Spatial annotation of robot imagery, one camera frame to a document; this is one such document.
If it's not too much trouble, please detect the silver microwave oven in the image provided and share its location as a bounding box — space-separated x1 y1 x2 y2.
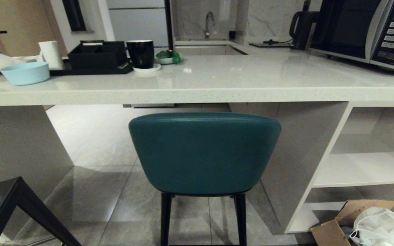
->
309 0 394 74

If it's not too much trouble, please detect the cardboard box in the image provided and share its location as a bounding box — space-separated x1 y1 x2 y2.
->
310 200 394 246

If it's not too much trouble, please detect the white paper cup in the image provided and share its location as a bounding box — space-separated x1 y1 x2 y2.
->
38 41 64 70

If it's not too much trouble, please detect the black organizer box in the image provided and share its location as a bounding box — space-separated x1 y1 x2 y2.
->
68 40 128 70

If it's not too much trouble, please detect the black vertical pole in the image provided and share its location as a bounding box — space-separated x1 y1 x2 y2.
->
164 0 174 51

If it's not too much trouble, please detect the white shelf unit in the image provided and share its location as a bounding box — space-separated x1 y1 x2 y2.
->
284 101 394 234

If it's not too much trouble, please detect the black electric kettle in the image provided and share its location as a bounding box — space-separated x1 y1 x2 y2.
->
289 0 320 51

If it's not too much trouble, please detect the teal upholstered bar stool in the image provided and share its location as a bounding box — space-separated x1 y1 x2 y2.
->
128 112 282 246

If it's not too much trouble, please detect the light blue bowl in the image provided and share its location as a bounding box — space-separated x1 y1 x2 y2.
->
0 61 51 86

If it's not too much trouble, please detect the black metal frame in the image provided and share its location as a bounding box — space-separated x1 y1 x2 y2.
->
0 176 82 246

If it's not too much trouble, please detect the white plastic bag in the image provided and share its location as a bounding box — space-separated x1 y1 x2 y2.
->
349 206 394 246

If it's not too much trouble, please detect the green dish with leaf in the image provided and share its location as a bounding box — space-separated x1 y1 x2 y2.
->
154 50 183 65

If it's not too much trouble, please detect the black mug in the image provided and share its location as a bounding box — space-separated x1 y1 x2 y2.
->
126 40 155 69

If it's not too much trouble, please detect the black cable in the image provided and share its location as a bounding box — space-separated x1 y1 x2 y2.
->
263 38 294 45

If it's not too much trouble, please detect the black tray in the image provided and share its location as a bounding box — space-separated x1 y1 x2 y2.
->
49 60 133 76

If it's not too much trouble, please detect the chrome sink faucet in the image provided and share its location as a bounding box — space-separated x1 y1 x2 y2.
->
204 11 215 39

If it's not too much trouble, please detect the white stone kitchen counter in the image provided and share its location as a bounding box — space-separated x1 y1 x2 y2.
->
0 40 394 107

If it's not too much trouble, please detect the wooden door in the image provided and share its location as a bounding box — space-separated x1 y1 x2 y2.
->
0 0 58 58

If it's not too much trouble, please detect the white saucer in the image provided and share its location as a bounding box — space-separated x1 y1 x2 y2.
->
133 64 161 73

